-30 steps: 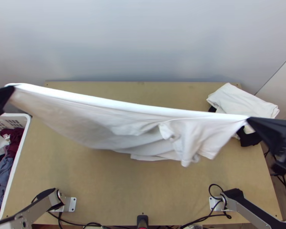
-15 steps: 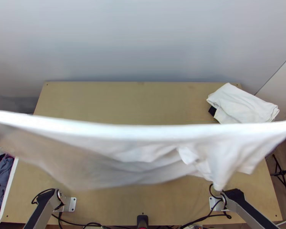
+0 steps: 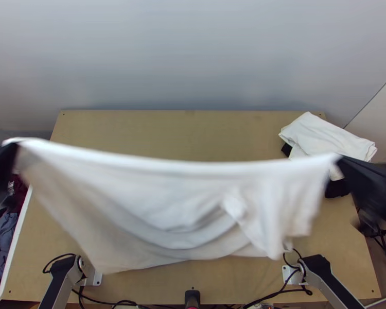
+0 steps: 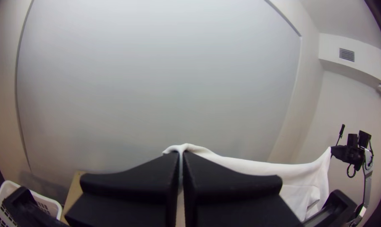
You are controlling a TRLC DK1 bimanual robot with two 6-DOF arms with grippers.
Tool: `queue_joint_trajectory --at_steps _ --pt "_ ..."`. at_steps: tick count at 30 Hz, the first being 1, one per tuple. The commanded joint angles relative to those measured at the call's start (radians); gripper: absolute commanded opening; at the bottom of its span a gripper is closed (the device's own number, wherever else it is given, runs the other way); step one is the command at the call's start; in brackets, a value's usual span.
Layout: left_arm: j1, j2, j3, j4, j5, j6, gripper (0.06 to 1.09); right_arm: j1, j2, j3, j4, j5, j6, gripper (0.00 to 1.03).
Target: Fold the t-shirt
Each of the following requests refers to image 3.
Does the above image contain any white t-shirt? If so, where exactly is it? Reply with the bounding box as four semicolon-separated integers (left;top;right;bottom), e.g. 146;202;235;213
1;137;342;275

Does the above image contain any pile of folded clothes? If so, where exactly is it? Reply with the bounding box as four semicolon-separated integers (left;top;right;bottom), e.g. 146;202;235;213
278;111;379;200

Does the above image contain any black tripod stand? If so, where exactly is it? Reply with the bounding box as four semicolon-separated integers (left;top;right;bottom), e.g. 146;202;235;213
356;207;386;267

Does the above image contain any heap of clothes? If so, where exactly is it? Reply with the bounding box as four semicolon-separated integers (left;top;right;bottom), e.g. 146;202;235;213
0;174;30;292

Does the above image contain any white laundry basket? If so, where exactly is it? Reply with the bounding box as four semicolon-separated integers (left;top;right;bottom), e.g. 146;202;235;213
0;180;33;306

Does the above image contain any black cable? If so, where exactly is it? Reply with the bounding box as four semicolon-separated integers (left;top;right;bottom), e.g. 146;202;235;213
42;253;77;274
78;285;168;309
242;283;298;309
282;247;313;296

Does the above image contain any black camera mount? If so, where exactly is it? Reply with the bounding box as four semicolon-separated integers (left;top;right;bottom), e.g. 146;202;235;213
184;289;202;309

